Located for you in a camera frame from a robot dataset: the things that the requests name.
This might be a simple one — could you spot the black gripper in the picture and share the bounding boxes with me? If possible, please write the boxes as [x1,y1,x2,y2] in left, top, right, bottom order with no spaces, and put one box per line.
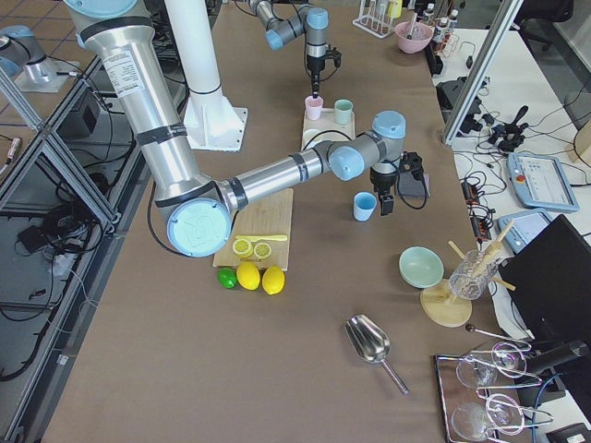
[306,54,342,98]
[369,165,398,216]

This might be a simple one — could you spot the blue plastic cup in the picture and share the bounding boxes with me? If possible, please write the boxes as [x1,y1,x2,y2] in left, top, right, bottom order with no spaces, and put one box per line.
[353,192,377,222]

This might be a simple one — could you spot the pink plastic cup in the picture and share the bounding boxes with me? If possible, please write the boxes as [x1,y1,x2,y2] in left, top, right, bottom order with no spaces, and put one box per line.
[305,95,324,121]

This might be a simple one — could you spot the green plastic cup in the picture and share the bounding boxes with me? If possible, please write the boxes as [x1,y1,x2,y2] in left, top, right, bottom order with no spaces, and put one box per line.
[333,99,354,126]

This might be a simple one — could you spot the cream plastic cup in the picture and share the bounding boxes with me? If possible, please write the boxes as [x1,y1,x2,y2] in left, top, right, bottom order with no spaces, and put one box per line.
[301,128,324,150]

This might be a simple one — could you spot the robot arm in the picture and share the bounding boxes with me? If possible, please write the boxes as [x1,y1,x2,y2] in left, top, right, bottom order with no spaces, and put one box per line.
[67,1,405,257]
[247,0,342,98]

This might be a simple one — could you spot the cream plastic tray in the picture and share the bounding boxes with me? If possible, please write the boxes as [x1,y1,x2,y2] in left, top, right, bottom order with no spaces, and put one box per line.
[302,108,356,141]

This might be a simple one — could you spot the dark grey folded cloth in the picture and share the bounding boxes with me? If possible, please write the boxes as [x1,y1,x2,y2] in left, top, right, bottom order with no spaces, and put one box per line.
[398,172,430,198]

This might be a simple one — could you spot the green plastic bowl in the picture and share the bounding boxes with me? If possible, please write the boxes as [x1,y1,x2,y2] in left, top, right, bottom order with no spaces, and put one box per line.
[399,246,444,289]

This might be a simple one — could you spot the metal muddler tool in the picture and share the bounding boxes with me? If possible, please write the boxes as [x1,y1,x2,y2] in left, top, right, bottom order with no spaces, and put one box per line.
[406,11,417,40]

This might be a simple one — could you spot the yellow plastic bottle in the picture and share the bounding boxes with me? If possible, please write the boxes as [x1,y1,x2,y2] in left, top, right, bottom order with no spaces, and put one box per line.
[388,0,403,18]

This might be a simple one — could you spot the pink bowl with ice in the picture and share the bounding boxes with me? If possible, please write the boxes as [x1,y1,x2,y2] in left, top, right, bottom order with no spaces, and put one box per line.
[394,21,433,54]

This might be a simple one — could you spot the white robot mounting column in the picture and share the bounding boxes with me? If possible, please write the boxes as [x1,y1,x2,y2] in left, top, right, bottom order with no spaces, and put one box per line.
[165,0,247,151]

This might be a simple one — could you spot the clear textured glass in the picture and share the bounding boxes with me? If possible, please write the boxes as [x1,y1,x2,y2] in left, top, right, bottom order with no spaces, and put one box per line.
[449,250,499,300]

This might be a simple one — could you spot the wooden cutting board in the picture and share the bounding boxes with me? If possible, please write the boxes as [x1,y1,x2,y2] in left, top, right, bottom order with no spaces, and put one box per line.
[212,188,294,271]

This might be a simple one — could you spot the wooden cup tree stand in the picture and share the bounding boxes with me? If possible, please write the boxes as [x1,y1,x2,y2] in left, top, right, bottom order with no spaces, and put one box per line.
[420,221,516,328]

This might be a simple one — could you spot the lemon half right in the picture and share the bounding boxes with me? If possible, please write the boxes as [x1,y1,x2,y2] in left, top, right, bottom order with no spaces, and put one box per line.
[253,242,272,260]

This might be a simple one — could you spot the lemon half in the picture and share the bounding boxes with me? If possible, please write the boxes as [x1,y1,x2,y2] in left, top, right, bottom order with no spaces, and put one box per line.
[253,242,272,260]
[232,238,254,258]

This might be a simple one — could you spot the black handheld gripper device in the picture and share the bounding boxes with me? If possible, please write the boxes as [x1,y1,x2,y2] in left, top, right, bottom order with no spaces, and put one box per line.
[488,105,529,153]

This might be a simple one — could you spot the whole yellow lemon right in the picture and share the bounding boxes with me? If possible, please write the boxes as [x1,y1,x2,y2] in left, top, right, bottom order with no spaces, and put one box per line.
[261,266,285,295]

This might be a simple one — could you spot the whole yellow lemon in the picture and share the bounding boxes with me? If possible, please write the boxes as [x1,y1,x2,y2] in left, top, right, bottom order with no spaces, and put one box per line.
[261,266,285,295]
[236,261,260,291]

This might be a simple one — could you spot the blue teach pendant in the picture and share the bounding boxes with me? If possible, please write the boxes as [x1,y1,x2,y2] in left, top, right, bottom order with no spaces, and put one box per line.
[507,152,580,213]
[497,208,552,254]

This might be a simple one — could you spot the yellow plastic knife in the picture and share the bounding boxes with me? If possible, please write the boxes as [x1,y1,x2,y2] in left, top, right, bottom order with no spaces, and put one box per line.
[235,234,288,242]

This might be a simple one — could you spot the steel metal scoop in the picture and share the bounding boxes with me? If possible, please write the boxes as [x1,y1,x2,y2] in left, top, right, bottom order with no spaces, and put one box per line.
[344,314,409,395]

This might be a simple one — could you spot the lemon half left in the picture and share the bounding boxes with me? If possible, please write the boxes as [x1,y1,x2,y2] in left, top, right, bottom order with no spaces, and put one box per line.
[232,238,254,258]

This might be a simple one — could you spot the whole yellow lemon left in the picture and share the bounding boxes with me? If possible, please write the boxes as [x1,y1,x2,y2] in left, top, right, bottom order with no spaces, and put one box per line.
[236,261,260,291]

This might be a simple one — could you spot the green lime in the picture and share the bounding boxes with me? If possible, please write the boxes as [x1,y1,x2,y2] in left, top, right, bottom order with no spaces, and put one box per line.
[217,268,238,289]

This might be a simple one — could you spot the black monitor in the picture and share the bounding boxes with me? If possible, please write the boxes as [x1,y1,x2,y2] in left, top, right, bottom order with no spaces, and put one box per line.
[500,215,590,343]

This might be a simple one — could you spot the upper wine glass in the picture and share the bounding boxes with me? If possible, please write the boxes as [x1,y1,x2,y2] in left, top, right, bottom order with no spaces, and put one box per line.
[456,341,526,389]

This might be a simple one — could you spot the lower wine glass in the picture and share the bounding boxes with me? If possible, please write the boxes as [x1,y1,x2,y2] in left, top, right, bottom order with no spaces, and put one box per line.
[452,394,525,442]

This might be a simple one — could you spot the wire wine glass rack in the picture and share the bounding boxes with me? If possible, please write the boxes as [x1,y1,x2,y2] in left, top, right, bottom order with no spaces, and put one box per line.
[464,340,554,437]

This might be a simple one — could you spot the aluminium frame post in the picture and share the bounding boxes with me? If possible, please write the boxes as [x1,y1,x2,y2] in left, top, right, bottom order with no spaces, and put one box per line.
[441,0,523,147]

